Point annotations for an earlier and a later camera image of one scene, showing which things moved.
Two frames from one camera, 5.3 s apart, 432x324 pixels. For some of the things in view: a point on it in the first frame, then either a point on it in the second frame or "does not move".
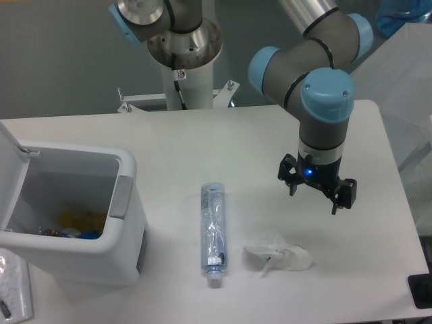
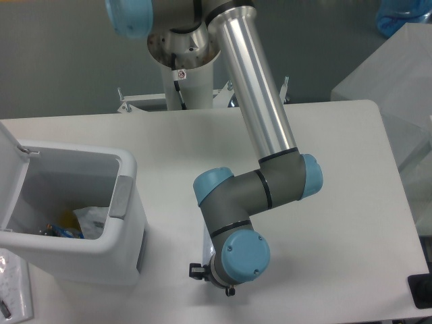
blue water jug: x=391 y=15 does not move
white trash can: x=38 y=182 does not move
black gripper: x=325 y=176 -> x=196 y=271
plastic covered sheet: x=15 y=296 does not move
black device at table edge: x=420 y=287 does not move
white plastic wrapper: x=293 y=258 -> x=92 y=221
